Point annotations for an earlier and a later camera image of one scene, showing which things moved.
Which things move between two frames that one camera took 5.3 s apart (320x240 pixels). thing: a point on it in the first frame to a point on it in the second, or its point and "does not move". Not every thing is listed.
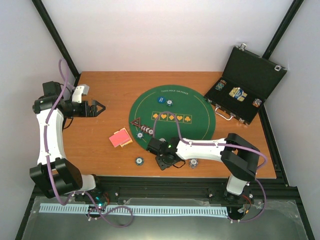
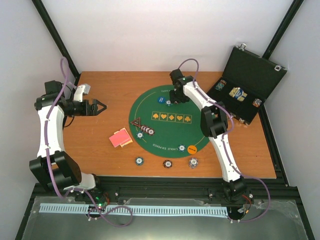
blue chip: (139, 135) does not move
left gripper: (85, 112) does not move
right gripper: (162, 165) to (186, 99)
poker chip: (139, 161) does not move
